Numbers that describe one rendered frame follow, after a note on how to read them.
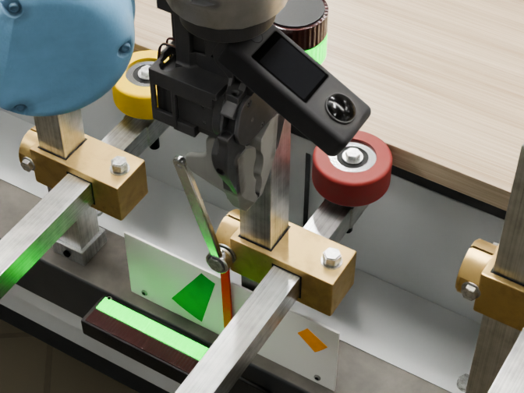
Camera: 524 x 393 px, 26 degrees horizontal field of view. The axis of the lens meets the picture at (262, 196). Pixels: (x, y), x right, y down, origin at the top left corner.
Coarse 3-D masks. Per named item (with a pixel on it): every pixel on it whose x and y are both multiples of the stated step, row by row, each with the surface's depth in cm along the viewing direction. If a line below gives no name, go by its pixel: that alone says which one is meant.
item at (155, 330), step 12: (108, 300) 127; (108, 312) 126; (120, 312) 126; (132, 312) 126; (132, 324) 125; (144, 324) 125; (156, 324) 125; (156, 336) 123; (168, 336) 123; (180, 336) 123; (180, 348) 122; (192, 348) 122; (204, 348) 122
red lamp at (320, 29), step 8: (320, 24) 96; (288, 32) 95; (296, 32) 95; (304, 32) 95; (312, 32) 96; (320, 32) 96; (296, 40) 96; (304, 40) 96; (312, 40) 96; (320, 40) 97; (304, 48) 96
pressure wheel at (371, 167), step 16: (352, 144) 115; (368, 144) 115; (384, 144) 115; (320, 160) 113; (336, 160) 113; (352, 160) 113; (368, 160) 113; (384, 160) 113; (320, 176) 112; (336, 176) 112; (352, 176) 112; (368, 176) 112; (384, 176) 112; (320, 192) 114; (336, 192) 112; (352, 192) 112; (368, 192) 112; (384, 192) 114
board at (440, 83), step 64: (384, 0) 132; (448, 0) 132; (512, 0) 132; (320, 64) 124; (384, 64) 124; (448, 64) 124; (512, 64) 124; (384, 128) 117; (448, 128) 117; (512, 128) 117
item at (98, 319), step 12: (96, 312) 126; (96, 324) 125; (108, 324) 125; (120, 324) 125; (120, 336) 123; (132, 336) 123; (144, 336) 123; (144, 348) 122; (156, 348) 122; (168, 348) 122; (168, 360) 121; (180, 360) 121; (192, 360) 121
